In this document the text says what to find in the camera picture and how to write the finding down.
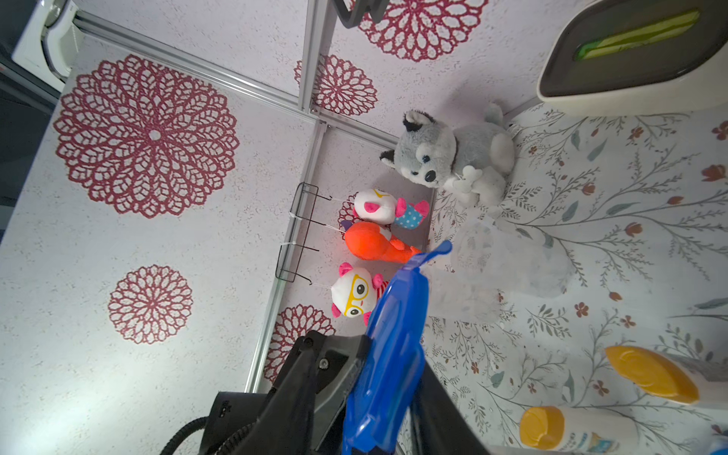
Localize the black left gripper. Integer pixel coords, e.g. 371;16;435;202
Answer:
199;331;371;454

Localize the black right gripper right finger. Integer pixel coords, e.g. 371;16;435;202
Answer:
411;364;489;455

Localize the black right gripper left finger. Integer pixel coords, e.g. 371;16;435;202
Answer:
232;340;317;454

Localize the yellow cap bottle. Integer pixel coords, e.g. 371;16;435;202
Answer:
519;407;639;454
605;346;727;411

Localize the white plush with glasses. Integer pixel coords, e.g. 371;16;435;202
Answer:
330;263;389;326

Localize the orange red plush toy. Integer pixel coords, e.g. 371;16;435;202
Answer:
344;221;422;265

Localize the white pink plush upper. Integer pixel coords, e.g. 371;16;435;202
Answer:
354;189;430;229

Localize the grey husky plush toy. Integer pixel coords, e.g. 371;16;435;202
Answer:
379;104;516;208

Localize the cream tissue box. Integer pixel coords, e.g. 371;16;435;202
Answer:
537;0;727;117

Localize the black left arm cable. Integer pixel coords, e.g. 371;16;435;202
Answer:
158;416;209;455

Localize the black wire wall basket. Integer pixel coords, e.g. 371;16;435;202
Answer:
275;181;331;286

